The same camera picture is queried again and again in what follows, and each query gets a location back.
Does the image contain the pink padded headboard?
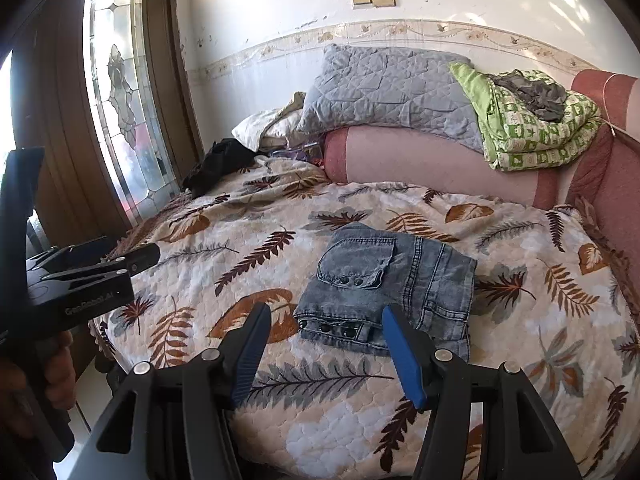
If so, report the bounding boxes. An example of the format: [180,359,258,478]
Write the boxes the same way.
[570,70,640,281]

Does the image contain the crumpled grey cloth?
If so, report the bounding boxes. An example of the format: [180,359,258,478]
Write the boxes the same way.
[487,71,568,122]

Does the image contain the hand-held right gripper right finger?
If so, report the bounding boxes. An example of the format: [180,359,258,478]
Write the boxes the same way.
[381,304,583,480]

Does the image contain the green patterned blanket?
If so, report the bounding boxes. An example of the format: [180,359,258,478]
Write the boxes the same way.
[449,61,613,172]

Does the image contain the purple patterned item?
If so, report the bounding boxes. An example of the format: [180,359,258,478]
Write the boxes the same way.
[270,141,328,166]

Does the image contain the cream pillow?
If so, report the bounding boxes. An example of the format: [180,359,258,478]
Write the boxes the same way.
[231,91,321,153]

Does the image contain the black cloth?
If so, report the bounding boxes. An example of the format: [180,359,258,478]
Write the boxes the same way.
[181,139,261,200]

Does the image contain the person's left hand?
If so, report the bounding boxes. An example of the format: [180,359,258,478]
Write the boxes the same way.
[0,329,77,442]

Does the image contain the leaf print bedspread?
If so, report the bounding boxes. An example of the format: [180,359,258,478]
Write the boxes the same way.
[87,155,640,480]

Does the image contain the blue denim pants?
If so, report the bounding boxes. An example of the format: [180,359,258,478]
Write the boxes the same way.
[292,222,478,361]

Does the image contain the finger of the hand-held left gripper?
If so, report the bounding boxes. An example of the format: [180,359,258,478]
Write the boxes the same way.
[26,239,162,277]
[41,267,132,286]

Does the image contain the wooden door with stained glass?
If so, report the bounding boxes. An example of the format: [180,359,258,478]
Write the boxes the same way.
[10,0,201,241]

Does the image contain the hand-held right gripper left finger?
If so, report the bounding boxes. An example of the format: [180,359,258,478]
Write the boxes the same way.
[70,302,273,480]

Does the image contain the pink bolster cushion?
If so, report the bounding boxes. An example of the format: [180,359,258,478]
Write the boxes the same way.
[322,125,588,211]

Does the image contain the grey quilted blanket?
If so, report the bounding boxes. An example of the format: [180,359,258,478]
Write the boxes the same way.
[295,43,488,156]

